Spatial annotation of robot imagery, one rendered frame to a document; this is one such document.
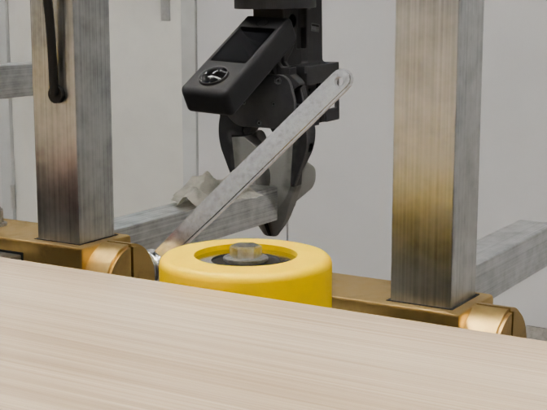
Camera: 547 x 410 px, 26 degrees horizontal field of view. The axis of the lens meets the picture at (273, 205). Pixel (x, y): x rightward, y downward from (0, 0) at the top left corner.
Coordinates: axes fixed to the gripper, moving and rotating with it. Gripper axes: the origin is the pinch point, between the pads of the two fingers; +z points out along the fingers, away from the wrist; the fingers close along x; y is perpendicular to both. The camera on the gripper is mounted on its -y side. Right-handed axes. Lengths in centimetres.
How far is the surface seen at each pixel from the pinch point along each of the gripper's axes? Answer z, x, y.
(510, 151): 30, 64, 232
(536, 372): -8, -42, -50
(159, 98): 20, 194, 240
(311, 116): -12.8, -17.5, -22.2
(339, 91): -14.4, -19.2, -21.5
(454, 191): -10.6, -31.1, -31.0
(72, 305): -9, -23, -51
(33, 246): -4.9, -2.9, -32.3
